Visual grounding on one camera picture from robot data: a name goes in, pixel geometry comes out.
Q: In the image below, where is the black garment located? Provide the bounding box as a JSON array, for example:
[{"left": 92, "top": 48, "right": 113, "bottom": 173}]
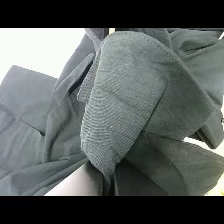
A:
[{"left": 0, "top": 27, "right": 224, "bottom": 197}]

